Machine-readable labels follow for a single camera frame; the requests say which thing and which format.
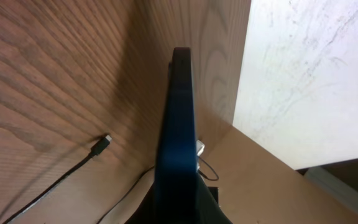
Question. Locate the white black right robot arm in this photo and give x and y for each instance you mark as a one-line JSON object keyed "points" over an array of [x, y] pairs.
{"points": [[208, 211]]}

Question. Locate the brown cardboard panel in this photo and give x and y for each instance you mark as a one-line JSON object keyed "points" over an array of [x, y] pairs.
{"points": [[256, 187]]}

